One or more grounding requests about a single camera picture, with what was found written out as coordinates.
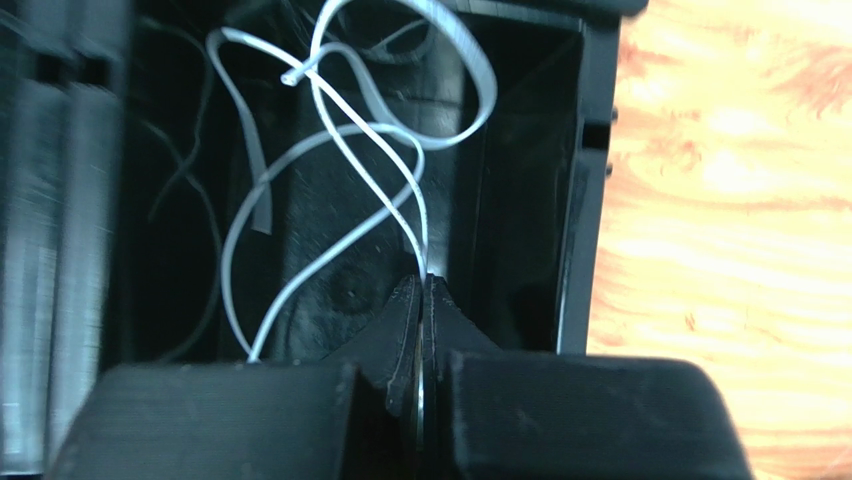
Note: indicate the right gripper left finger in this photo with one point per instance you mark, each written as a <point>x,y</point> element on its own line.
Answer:
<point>336,418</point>

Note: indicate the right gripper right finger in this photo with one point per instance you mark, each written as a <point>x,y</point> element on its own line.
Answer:
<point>491,413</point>

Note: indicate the black six-compartment tray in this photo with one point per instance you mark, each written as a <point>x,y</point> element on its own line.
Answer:
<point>204,182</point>

